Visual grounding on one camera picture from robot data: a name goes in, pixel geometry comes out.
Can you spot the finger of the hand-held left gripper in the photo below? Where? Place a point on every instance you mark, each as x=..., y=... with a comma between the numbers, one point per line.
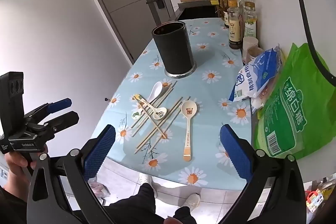
x=61, y=104
x=67, y=119

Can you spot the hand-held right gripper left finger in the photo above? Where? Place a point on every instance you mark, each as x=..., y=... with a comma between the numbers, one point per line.
x=99, y=153

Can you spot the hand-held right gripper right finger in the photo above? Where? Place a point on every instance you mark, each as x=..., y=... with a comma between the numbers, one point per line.
x=236, y=153

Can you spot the white green print spoon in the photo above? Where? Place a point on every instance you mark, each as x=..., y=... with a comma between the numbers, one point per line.
x=136, y=115

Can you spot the cream bear print spoon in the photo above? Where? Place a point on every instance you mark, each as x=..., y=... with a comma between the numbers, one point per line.
x=189, y=109

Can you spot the white panda print spoon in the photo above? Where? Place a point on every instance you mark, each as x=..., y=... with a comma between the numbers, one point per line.
x=160, y=113

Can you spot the group of wooden chopsticks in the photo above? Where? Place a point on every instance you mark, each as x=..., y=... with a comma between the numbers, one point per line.
x=157, y=101

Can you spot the plain white ceramic spoon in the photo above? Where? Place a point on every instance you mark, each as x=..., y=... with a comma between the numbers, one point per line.
x=157, y=87

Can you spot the black utensil holder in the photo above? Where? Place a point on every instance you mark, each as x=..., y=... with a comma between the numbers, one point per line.
x=173, y=50

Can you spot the person's left forearm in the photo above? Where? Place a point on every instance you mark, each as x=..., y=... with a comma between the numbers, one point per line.
x=10, y=203

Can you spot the person's left hand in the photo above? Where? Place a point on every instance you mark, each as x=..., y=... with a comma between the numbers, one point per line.
x=15, y=163

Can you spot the clear plastic bag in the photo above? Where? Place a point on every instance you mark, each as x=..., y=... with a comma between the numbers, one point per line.
x=98, y=188

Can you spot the white pink packet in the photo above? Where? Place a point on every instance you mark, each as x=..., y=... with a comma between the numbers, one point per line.
x=258, y=102

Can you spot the white shoe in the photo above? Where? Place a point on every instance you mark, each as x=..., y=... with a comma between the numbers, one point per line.
x=148, y=182
x=191, y=200

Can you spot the person's left leg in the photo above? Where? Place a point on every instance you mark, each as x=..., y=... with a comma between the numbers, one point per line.
x=136, y=203

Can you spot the person's leg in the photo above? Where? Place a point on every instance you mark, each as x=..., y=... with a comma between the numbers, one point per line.
x=136, y=203
x=183, y=214

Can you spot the green sugar bag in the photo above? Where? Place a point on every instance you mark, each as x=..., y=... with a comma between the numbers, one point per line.
x=291, y=108

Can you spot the person's right leg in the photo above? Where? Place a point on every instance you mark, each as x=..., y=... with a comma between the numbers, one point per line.
x=183, y=214

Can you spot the white blue salt bag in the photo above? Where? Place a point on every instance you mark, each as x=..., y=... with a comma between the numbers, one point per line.
x=258, y=74

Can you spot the colourful packet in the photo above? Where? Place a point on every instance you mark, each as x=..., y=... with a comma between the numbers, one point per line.
x=315, y=200

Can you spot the blue daisy tablecloth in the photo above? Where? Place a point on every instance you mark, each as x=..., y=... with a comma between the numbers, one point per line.
x=204, y=61

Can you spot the brown contents plastic jar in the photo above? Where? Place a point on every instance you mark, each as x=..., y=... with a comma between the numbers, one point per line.
x=255, y=54

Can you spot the row of condiment bottles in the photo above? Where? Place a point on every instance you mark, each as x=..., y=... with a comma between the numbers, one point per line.
x=234, y=29

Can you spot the black sink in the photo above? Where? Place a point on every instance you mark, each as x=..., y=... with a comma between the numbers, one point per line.
x=199, y=11

